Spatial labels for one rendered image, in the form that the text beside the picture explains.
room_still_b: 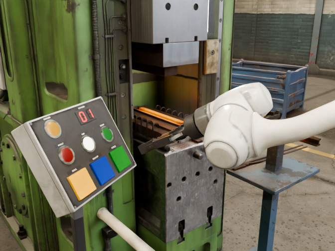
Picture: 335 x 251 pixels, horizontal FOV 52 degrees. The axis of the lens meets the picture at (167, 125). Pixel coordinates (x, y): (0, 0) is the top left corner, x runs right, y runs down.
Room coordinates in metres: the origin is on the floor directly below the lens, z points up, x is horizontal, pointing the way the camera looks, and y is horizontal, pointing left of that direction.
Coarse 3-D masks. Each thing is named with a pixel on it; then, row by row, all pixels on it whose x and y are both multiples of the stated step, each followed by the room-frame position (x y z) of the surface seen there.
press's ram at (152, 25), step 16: (144, 0) 1.41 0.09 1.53; (160, 0) 1.39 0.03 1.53; (176, 0) 1.44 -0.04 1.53; (192, 0) 1.50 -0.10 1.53; (144, 16) 1.41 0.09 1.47; (160, 16) 1.39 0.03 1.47; (176, 16) 1.44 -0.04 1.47; (192, 16) 1.50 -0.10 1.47; (144, 32) 1.41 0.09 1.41; (160, 32) 1.39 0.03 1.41; (176, 32) 1.45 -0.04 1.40; (192, 32) 1.50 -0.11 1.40
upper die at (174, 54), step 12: (132, 48) 1.57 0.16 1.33; (144, 48) 1.50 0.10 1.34; (156, 48) 1.44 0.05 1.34; (168, 48) 1.42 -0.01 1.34; (180, 48) 1.46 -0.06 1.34; (192, 48) 1.50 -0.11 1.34; (132, 60) 1.58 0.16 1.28; (144, 60) 1.50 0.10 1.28; (156, 60) 1.44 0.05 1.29; (168, 60) 1.42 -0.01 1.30; (180, 60) 1.46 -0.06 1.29; (192, 60) 1.50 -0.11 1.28
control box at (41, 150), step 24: (48, 120) 0.94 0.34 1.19; (72, 120) 1.02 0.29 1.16; (96, 120) 1.10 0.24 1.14; (24, 144) 0.89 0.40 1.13; (48, 144) 0.90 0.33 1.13; (72, 144) 0.96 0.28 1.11; (96, 144) 1.03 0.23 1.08; (120, 144) 1.12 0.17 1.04; (48, 168) 0.86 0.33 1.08; (72, 168) 0.91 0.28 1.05; (48, 192) 0.86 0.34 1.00; (72, 192) 0.86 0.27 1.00; (96, 192) 0.92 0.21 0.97
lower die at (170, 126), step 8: (136, 112) 1.72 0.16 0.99; (144, 112) 1.68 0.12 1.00; (160, 112) 1.71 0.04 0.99; (144, 120) 1.59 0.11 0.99; (152, 120) 1.58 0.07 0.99; (160, 120) 1.58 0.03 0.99; (144, 128) 1.51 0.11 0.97; (160, 128) 1.48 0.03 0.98; (168, 128) 1.45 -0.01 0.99; (152, 136) 1.46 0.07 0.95; (168, 144) 1.42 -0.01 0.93
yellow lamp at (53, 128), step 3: (48, 123) 0.94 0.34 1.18; (51, 123) 0.94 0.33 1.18; (54, 123) 0.95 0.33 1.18; (48, 126) 0.93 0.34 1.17; (51, 126) 0.94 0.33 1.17; (54, 126) 0.94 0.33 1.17; (57, 126) 0.95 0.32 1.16; (48, 129) 0.92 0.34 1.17; (51, 129) 0.93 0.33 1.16; (54, 129) 0.94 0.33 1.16; (57, 129) 0.95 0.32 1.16; (51, 132) 0.92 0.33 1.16; (54, 132) 0.93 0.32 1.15; (57, 132) 0.94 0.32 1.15; (54, 135) 0.93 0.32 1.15
